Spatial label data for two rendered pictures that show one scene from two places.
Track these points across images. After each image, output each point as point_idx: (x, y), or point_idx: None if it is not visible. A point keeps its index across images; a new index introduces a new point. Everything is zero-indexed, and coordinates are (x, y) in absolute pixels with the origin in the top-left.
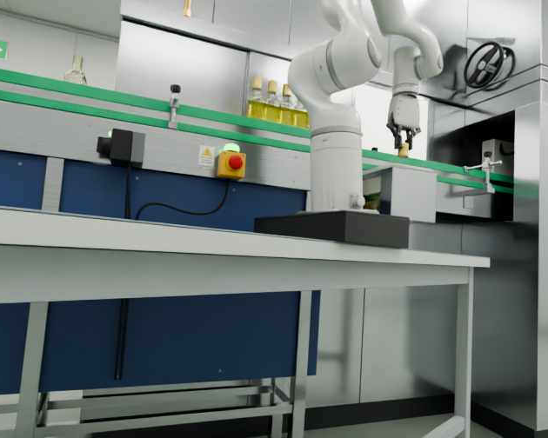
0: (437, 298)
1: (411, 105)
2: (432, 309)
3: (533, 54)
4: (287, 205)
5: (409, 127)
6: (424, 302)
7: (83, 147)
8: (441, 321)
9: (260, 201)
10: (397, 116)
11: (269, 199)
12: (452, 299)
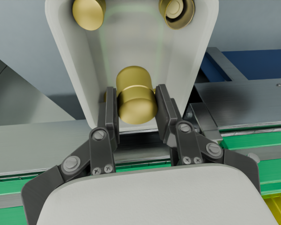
0: (11, 94)
1: None
2: (21, 87)
3: None
4: (255, 72)
5: (134, 170)
6: (28, 90)
7: None
8: (14, 81)
9: None
10: (260, 210)
11: (280, 73)
12: None
